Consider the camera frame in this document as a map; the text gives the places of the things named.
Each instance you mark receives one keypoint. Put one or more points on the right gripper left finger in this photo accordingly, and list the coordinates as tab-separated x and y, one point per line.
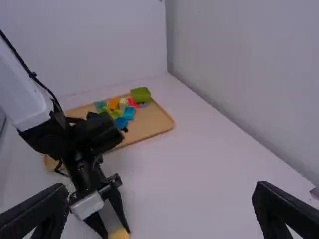
32	216

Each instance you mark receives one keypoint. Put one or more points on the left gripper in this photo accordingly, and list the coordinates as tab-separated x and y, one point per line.
86	174

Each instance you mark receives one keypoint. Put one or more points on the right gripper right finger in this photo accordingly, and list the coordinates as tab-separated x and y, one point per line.
286	214

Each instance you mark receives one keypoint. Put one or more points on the yellow toy car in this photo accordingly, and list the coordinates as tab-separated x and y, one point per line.
119	234

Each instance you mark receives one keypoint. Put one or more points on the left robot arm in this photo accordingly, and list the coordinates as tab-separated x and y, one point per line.
22	99

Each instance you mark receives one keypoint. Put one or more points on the blue toy brick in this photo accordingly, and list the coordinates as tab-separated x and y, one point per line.
129	113
121	122

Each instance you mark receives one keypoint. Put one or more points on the lime green toy brick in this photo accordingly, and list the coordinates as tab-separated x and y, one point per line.
116	114

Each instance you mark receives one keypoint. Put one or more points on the tan tray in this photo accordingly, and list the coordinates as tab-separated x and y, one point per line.
149	122

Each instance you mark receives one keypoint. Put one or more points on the teal toy brick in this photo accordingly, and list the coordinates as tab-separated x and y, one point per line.
100	105

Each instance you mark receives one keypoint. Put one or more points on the orange toy brick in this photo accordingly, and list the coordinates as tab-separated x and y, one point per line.
114	104

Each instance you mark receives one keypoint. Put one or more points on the pale green toy brick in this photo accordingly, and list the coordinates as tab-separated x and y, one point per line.
123	102

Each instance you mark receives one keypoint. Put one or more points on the red toy brick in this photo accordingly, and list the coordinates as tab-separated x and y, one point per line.
132	102

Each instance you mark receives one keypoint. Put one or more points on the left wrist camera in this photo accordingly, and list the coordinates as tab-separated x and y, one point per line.
86	205

